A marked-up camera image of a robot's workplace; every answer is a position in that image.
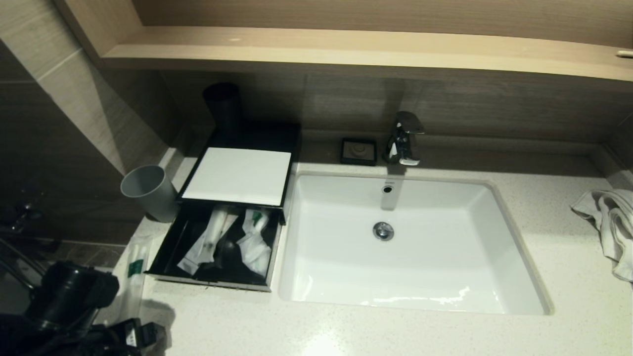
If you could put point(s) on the clear sachet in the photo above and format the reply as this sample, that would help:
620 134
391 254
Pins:
254 252

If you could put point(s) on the chrome bathtub faucet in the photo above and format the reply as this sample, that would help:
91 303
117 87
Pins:
17 215

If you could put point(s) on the small beige shelf item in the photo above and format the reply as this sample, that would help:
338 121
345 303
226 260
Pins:
624 53

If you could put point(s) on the black tumbler cup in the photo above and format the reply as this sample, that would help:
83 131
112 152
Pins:
222 109

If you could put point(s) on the chrome sink drain stopper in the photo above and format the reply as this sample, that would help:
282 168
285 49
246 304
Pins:
383 231

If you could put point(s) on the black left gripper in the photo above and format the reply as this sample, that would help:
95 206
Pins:
143 338

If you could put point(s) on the grey plastic cup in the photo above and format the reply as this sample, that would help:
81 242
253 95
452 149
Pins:
148 195

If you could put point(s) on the chrome sink faucet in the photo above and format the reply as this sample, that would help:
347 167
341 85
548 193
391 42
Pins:
403 143

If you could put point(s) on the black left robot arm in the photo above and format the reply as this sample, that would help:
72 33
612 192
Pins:
64 296

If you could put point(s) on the toothbrush toothpaste packet green label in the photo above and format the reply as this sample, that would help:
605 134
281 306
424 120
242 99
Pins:
134 267

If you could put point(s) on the long toothbrush packet green band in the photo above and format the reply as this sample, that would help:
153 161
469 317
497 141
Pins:
210 237

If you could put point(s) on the black soap dish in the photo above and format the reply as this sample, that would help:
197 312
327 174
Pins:
358 152

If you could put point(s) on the drawer with plastic bags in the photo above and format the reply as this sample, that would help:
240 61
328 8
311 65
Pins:
168 252

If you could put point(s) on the light wooden shelf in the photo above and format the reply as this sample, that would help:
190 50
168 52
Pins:
346 49

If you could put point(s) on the white bathtub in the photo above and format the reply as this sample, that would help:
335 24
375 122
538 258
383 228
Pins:
15 296

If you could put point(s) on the black amenity box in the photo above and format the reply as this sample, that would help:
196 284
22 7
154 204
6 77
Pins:
292 141

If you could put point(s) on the white towel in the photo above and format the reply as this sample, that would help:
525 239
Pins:
610 222

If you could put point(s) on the white sink basin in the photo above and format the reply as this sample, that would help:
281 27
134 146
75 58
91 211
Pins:
435 262

